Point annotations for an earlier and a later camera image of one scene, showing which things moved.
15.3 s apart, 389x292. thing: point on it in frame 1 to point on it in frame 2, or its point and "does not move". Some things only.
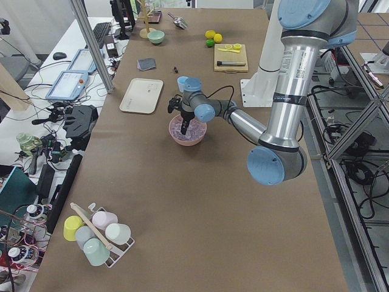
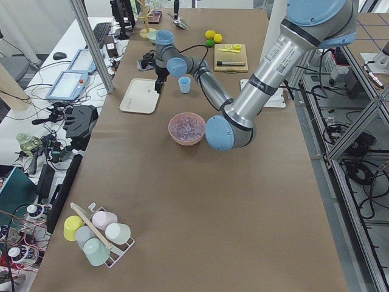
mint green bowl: x=155 y=36 does not move
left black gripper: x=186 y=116 to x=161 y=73
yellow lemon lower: x=217 y=38 does not move
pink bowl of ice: x=195 y=133 does not move
